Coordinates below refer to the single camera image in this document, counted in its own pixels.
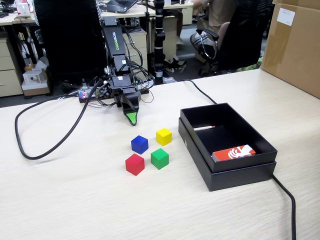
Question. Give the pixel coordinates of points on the beige drawer cabinet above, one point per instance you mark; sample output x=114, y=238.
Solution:
x=8, y=72
x=138, y=47

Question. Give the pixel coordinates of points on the person in beige shirt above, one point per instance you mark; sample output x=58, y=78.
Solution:
x=220, y=15

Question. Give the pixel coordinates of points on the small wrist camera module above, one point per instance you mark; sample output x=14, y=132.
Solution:
x=103, y=92

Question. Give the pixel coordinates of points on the black office chair with armrest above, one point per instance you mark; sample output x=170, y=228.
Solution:
x=245, y=37

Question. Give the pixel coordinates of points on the black and white shoes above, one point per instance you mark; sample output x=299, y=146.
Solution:
x=176, y=64

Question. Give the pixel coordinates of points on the black mesh office chair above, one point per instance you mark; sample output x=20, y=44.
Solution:
x=70, y=37

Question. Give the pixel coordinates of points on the black jointed pole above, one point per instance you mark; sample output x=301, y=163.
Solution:
x=159, y=45

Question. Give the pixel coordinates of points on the black box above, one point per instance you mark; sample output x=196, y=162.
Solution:
x=225, y=140

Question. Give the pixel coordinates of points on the red cube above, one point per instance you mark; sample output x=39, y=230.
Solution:
x=134, y=165

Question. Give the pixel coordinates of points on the yellow cube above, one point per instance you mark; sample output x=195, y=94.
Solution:
x=163, y=137

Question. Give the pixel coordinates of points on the orange and white carton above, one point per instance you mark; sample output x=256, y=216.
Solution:
x=232, y=153

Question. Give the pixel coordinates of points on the green cube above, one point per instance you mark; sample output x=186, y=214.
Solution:
x=159, y=159

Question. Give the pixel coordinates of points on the white stick with red tip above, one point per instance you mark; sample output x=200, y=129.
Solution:
x=203, y=128

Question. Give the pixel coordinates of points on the black laptop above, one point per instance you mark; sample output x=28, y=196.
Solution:
x=120, y=5

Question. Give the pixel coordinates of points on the small white product box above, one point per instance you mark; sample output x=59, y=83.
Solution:
x=33, y=80

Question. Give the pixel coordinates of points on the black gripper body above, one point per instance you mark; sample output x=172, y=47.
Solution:
x=121, y=83

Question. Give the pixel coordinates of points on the circuit board with red LED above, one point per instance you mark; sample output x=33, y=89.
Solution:
x=83, y=95

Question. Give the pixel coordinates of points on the large cardboard box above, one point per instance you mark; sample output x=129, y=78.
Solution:
x=292, y=50

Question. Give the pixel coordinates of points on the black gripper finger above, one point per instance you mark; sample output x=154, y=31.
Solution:
x=130, y=101
x=131, y=118

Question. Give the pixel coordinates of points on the blue cube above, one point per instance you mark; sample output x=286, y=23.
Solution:
x=139, y=145

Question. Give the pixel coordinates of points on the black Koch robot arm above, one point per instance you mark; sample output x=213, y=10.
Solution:
x=115, y=37

